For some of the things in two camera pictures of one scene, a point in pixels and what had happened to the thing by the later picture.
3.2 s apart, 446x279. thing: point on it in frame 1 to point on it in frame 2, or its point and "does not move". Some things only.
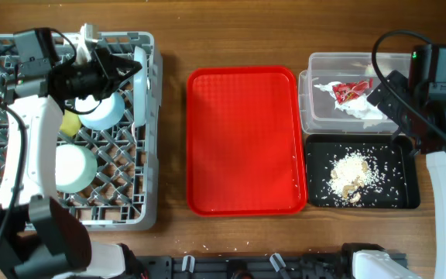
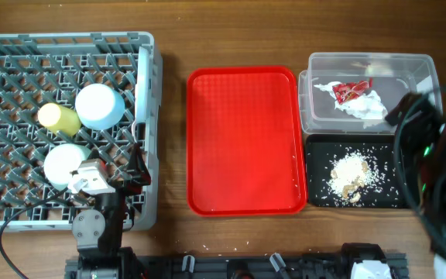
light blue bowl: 107,115 does not move
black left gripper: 110,65 to 140,175
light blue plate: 140,88 does not move
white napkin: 358,107 does not move
